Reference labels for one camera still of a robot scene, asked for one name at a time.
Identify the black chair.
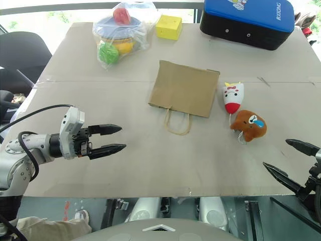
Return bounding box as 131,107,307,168
0,31,53,95

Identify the brown bear plush toy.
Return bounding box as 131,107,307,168
230,109,268,145

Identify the white red plush toy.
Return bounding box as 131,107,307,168
223,80,245,126

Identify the yellow cube block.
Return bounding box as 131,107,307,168
155,14,183,41

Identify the white sneaker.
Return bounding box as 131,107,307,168
74,209,90,226

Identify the silver robot torso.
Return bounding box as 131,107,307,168
72,217,246,241

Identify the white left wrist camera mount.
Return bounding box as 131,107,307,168
59,106,86,160

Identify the silver robot right leg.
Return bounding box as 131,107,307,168
199,196,229,231

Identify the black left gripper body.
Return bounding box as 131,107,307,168
72,127,93,158

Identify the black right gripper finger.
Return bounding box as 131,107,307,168
262,162,305,196
285,139,320,157

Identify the silver robot leg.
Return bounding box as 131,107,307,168
124,197,161,224
199,196,229,231

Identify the clear plastic bag of toys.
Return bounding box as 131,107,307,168
92,2,161,71

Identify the blue and black case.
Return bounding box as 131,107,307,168
199,0,295,52

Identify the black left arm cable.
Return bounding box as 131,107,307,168
0,104,76,180

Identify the black metal table frame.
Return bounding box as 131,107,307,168
244,200,264,241

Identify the brown paper bag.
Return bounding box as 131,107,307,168
147,60,221,136

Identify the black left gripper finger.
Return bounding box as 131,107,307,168
87,124,123,137
88,144,127,161

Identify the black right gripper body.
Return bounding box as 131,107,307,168
299,148,321,209

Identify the person's leg in beige trousers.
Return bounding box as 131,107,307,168
15,216,92,241

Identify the silver robot left leg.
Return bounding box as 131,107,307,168
124,197,161,224

